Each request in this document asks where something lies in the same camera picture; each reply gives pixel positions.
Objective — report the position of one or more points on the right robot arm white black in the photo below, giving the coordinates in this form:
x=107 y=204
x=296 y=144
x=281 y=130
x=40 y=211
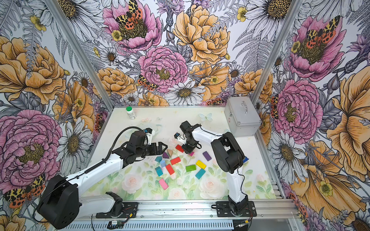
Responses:
x=229 y=157

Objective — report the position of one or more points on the small circuit board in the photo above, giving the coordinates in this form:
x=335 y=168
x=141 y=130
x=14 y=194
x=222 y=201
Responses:
x=115 y=224

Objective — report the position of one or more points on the red block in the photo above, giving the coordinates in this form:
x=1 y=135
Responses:
x=175 y=160
x=179 y=148
x=170 y=169

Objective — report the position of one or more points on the pink block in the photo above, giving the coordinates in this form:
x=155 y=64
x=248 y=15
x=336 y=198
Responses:
x=163 y=184

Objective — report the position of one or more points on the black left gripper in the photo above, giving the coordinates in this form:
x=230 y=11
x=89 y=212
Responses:
x=159 y=152

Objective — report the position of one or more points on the purple rectangular block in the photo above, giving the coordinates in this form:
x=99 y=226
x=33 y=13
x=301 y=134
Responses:
x=207 y=156

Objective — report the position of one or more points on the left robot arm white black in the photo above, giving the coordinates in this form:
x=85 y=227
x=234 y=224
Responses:
x=62 y=201

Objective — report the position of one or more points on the natural wood triangle block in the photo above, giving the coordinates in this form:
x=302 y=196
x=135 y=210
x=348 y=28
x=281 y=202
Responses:
x=170 y=152

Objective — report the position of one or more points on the aluminium front rail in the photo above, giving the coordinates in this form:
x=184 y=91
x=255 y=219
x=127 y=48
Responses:
x=198 y=215

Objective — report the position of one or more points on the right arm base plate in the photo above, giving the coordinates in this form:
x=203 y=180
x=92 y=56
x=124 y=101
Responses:
x=239 y=210

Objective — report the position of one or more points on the teal block right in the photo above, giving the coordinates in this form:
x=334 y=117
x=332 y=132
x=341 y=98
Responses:
x=200 y=173

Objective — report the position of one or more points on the silver metal first-aid case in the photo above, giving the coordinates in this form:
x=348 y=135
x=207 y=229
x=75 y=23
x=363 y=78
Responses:
x=242 y=117

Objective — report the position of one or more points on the white bottle green cap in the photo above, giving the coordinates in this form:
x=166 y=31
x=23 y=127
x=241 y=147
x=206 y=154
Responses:
x=130 y=112

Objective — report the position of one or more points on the purple triangle block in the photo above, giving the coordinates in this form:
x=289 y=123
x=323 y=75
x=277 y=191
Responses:
x=165 y=155

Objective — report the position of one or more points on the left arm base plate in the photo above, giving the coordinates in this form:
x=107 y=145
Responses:
x=122 y=210

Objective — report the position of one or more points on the green block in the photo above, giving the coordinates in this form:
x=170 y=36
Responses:
x=191 y=168

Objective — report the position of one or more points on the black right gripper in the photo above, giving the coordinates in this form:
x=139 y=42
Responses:
x=188 y=150

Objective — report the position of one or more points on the yellow block lower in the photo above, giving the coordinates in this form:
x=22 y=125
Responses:
x=200 y=164

